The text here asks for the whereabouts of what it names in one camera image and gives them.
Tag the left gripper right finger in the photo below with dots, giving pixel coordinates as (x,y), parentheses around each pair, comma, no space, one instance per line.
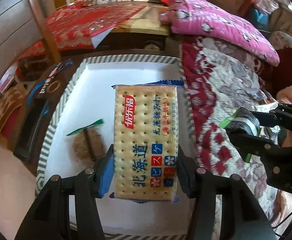
(197,184)

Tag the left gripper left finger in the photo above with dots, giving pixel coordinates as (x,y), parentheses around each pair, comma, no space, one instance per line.
(92,184)

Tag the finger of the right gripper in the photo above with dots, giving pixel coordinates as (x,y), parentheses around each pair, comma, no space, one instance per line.
(280,116)
(246,143)

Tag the brown snack green wrapper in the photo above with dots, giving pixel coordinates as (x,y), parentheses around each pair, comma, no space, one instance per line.
(87,144)

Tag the soda cracker packet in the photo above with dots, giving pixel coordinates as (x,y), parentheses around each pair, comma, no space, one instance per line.
(146,142)

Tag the dark maroon cushion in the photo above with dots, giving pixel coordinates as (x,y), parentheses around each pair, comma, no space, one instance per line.
(277,78)

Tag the white maroon floral fleece blanket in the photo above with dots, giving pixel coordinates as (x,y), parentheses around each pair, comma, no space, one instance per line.
(218,84)

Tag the green striped white box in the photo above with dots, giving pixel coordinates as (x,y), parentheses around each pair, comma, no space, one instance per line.
(89,96)

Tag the tan rubber band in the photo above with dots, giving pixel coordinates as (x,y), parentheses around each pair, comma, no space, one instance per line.
(52,87)

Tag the pink penguin quilt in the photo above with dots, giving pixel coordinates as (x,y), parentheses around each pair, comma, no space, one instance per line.
(201,17)

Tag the red patterned tablecloth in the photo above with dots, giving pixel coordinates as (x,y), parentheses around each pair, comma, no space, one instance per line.
(74,28)

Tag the wooden chair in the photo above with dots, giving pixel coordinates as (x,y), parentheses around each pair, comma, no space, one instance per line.
(48,40)

